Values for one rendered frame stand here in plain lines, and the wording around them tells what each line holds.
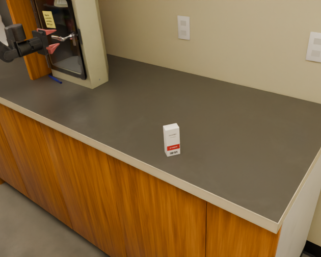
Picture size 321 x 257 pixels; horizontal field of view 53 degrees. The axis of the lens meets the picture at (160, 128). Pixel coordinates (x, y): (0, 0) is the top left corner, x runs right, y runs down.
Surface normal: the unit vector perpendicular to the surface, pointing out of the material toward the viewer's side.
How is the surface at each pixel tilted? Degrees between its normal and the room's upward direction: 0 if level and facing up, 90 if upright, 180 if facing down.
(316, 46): 90
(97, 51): 90
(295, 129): 0
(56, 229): 0
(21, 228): 0
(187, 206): 90
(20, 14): 90
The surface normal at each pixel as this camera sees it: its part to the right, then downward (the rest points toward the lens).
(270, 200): -0.06, -0.83
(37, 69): 0.79, 0.29
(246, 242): -0.61, 0.47
